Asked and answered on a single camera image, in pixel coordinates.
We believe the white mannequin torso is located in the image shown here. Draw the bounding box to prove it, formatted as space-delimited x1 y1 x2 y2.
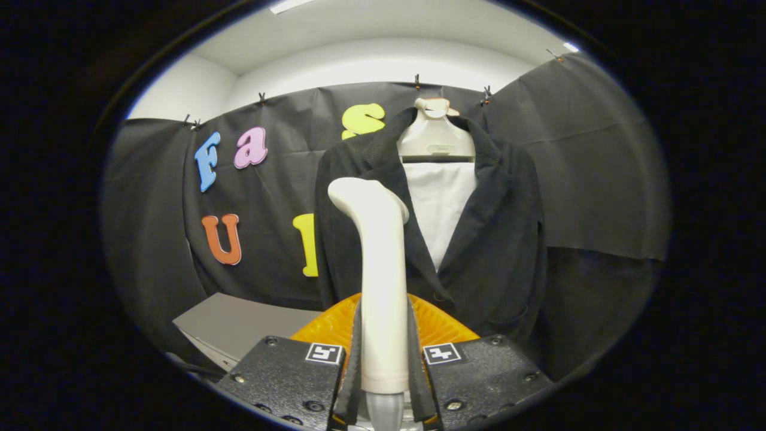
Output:
396 98 479 273

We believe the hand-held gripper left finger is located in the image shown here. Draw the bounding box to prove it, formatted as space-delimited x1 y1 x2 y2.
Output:
215 293 363 431

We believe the black backdrop cloth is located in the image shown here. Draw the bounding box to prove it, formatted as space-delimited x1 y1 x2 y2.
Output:
101 53 671 384

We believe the black jacket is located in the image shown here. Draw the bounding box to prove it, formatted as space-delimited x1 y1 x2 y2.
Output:
314 107 548 366

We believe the white garment steamer head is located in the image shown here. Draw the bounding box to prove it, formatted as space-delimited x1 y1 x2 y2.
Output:
327 177 411 431

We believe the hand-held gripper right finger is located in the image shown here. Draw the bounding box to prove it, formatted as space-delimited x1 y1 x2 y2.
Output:
407 293 554 430

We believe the grey drawer cabinet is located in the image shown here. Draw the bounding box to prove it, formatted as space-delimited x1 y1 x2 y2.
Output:
172 292 324 372

